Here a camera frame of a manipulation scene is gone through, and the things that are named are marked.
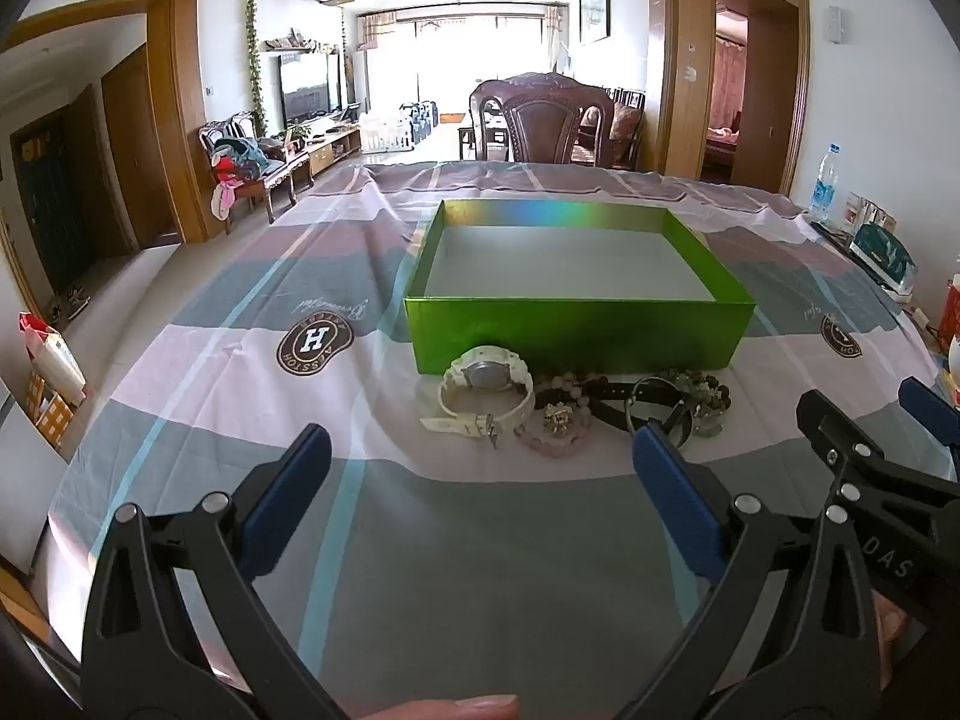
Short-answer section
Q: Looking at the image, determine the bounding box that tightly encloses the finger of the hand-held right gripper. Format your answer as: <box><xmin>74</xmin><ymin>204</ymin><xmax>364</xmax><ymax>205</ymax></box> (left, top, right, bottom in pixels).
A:
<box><xmin>898</xmin><ymin>377</ymin><xmax>960</xmax><ymax>458</ymax></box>
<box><xmin>796</xmin><ymin>388</ymin><xmax>960</xmax><ymax>533</ymax></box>

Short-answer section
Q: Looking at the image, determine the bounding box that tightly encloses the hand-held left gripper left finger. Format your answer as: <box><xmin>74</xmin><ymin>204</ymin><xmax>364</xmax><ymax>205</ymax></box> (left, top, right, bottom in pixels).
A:
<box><xmin>81</xmin><ymin>424</ymin><xmax>332</xmax><ymax>720</ymax></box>

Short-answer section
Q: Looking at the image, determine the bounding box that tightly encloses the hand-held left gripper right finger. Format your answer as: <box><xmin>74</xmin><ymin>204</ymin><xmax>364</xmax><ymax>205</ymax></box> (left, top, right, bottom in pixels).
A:
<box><xmin>622</xmin><ymin>424</ymin><xmax>882</xmax><ymax>720</ymax></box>

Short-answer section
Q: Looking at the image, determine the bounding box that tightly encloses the green bead bracelet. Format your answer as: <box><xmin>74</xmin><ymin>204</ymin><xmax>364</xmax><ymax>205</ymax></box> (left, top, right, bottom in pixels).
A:
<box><xmin>660</xmin><ymin>366</ymin><xmax>733</xmax><ymax>421</ymax></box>

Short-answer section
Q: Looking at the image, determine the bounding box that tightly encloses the black strap watch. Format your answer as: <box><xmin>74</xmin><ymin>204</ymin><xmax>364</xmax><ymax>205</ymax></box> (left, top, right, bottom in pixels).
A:
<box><xmin>591</xmin><ymin>377</ymin><xmax>700</xmax><ymax>437</ymax></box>

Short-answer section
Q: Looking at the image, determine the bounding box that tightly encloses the pink bead bracelet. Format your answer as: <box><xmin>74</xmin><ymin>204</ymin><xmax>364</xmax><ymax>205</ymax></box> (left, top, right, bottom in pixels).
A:
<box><xmin>514</xmin><ymin>412</ymin><xmax>595</xmax><ymax>460</ymax></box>

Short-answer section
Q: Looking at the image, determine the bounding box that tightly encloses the green cardboard box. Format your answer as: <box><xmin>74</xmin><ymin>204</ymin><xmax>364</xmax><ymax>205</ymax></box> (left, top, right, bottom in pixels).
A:
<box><xmin>403</xmin><ymin>199</ymin><xmax>756</xmax><ymax>376</ymax></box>

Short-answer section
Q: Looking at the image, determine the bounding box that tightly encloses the white wrist watch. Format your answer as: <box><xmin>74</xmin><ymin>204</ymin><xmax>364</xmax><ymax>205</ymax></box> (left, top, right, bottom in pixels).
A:
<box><xmin>420</xmin><ymin>345</ymin><xmax>537</xmax><ymax>440</ymax></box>

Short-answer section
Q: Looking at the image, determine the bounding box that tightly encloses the person's right hand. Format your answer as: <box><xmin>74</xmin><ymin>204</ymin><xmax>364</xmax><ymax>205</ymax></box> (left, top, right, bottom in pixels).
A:
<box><xmin>874</xmin><ymin>591</ymin><xmax>912</xmax><ymax>647</ymax></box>

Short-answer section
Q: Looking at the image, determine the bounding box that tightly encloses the person's left hand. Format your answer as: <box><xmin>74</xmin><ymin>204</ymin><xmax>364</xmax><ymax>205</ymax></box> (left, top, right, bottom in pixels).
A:
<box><xmin>366</xmin><ymin>694</ymin><xmax>520</xmax><ymax>720</ymax></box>

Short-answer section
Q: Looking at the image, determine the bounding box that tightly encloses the plastic water bottle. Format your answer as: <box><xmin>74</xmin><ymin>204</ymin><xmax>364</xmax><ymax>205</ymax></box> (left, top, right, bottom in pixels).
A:
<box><xmin>808</xmin><ymin>143</ymin><xmax>842</xmax><ymax>223</ymax></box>

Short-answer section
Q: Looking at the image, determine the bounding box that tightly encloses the red and white gift bag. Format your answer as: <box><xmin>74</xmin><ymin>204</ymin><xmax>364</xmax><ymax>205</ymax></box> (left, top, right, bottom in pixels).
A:
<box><xmin>18</xmin><ymin>311</ymin><xmax>88</xmax><ymax>410</ymax></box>

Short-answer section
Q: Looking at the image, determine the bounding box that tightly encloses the pair of shoes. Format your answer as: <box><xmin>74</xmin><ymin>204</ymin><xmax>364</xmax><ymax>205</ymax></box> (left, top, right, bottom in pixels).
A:
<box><xmin>45</xmin><ymin>285</ymin><xmax>92</xmax><ymax>325</ymax></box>

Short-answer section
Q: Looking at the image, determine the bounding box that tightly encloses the wooden armchair with clothes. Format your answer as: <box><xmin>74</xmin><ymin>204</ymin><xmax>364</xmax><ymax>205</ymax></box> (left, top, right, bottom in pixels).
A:
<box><xmin>199</xmin><ymin>112</ymin><xmax>314</xmax><ymax>224</ymax></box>

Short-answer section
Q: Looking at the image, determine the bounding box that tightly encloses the wooden television cabinet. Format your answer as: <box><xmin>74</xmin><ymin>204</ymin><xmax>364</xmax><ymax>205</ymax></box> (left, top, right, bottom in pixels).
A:
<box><xmin>298</xmin><ymin>124</ymin><xmax>365</xmax><ymax>179</ymax></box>

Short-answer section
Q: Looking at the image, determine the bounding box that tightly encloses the dark wooden sofa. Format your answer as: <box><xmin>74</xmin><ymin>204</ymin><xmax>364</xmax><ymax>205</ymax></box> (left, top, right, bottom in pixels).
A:
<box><xmin>574</xmin><ymin>88</ymin><xmax>647</xmax><ymax>170</ymax></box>

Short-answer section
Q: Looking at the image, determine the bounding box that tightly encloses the white play fence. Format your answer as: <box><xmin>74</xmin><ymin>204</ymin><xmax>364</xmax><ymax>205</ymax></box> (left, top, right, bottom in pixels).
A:
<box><xmin>360</xmin><ymin>100</ymin><xmax>441</xmax><ymax>156</ymax></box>

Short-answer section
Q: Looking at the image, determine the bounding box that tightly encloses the pink curtain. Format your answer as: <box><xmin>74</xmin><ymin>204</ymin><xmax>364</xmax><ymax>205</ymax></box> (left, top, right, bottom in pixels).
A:
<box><xmin>715</xmin><ymin>36</ymin><xmax>749</xmax><ymax>130</ymax></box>

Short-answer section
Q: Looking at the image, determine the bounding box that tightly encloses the carved wooden dining chair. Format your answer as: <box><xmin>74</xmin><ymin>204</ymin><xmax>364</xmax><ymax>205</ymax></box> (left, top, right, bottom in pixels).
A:
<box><xmin>469</xmin><ymin>73</ymin><xmax>617</xmax><ymax>166</ymax></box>

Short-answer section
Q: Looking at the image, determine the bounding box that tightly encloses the flat screen television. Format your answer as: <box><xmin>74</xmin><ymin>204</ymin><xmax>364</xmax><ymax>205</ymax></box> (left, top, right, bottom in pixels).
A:
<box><xmin>278</xmin><ymin>51</ymin><xmax>332</xmax><ymax>125</ymax></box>

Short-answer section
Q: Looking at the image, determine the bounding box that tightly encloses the green vine garland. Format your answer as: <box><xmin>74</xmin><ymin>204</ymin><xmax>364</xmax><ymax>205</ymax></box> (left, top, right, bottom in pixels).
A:
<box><xmin>243</xmin><ymin>0</ymin><xmax>269</xmax><ymax>137</ymax></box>

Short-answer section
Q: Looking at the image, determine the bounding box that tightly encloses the framed wall picture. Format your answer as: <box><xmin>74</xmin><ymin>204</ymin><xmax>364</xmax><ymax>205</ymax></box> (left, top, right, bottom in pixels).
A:
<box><xmin>577</xmin><ymin>0</ymin><xmax>611</xmax><ymax>47</ymax></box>

